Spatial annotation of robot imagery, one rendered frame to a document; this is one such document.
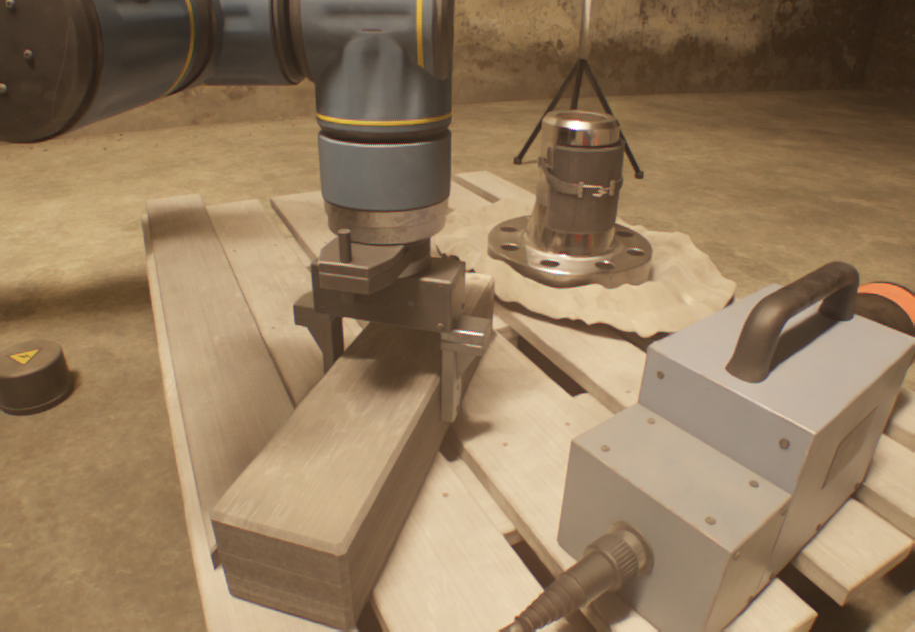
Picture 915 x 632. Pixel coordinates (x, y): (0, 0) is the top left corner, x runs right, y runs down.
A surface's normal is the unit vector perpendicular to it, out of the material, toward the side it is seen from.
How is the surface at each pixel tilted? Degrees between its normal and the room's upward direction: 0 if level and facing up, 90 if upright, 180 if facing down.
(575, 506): 90
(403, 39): 107
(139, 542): 0
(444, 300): 90
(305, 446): 0
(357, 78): 90
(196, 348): 0
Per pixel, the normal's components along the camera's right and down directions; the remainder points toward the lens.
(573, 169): -0.23, 0.42
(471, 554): 0.02, -0.90
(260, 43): -0.04, 0.72
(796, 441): -0.80, 0.25
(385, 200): 0.07, 0.43
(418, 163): 0.54, 0.38
